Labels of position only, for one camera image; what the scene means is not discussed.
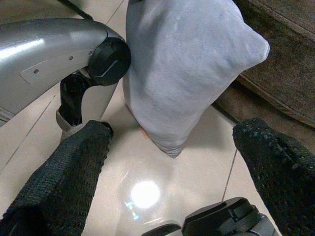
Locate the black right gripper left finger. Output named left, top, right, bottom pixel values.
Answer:
left=0, top=119, right=114, bottom=236

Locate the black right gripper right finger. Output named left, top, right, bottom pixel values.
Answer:
left=233, top=118, right=315, bottom=236

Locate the grey square pillow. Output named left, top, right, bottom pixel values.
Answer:
left=122, top=0, right=271, bottom=159

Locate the brown velvet round sofa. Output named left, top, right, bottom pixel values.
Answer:
left=211, top=0, right=315, bottom=130

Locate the silver left robot leg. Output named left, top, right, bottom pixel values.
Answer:
left=0, top=18, right=131, bottom=135

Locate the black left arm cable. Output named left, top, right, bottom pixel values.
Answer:
left=56, top=0, right=94, bottom=20

